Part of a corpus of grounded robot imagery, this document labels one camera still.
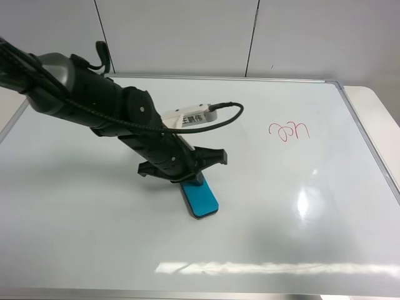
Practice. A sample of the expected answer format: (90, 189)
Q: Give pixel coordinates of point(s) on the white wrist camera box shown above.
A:
(189, 116)

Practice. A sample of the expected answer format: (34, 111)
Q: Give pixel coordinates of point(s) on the white framed whiteboard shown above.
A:
(316, 215)

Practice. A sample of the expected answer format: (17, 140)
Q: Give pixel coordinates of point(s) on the red marker scribble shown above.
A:
(290, 129)

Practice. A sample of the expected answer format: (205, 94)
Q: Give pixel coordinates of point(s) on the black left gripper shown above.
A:
(171, 158)

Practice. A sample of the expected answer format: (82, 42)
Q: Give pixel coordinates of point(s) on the teal whiteboard eraser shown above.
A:
(200, 199)

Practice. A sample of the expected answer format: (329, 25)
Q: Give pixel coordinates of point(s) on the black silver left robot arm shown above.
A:
(69, 88)

